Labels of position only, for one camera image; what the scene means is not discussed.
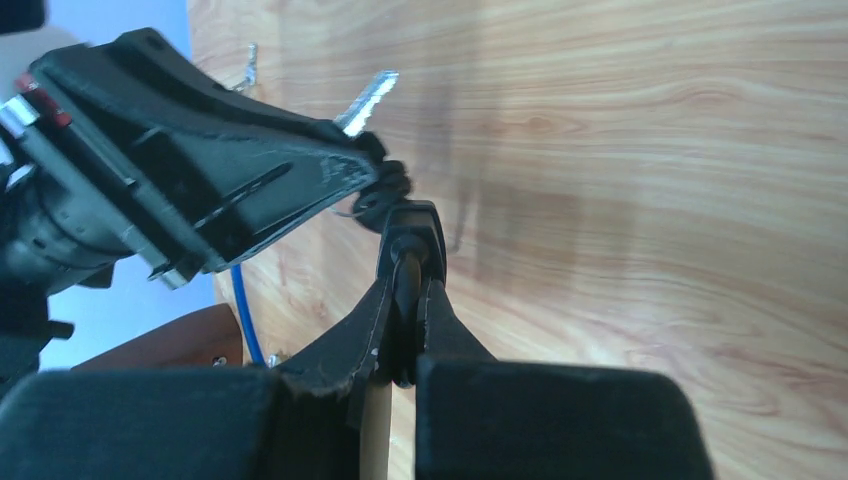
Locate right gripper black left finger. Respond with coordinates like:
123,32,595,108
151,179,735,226
274,278,393,424

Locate brown wooden block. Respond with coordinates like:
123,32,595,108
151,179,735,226
75,304,245,371

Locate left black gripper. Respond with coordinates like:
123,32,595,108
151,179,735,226
0,27,387,293

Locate blue cable lock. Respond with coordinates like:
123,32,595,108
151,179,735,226
230,265,267,366

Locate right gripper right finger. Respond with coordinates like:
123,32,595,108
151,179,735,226
417,279,497,371

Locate black-headed keys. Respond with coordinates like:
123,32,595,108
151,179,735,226
208,64,412,241

